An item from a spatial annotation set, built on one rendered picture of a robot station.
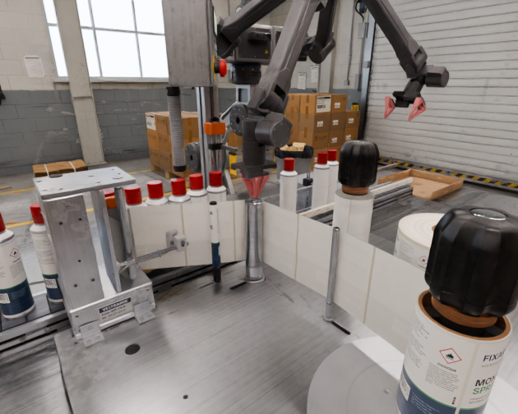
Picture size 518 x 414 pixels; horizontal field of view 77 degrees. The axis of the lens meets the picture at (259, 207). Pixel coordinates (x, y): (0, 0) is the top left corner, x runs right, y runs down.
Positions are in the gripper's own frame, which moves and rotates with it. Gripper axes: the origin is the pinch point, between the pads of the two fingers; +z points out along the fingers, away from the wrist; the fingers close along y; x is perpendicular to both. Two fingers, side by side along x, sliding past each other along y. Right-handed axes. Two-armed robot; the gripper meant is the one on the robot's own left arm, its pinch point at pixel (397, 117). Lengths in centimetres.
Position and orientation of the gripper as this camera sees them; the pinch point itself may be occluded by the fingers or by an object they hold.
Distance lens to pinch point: 135.8
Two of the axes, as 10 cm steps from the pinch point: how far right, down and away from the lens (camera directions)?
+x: 6.0, 4.1, 6.9
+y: 6.3, 2.9, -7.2
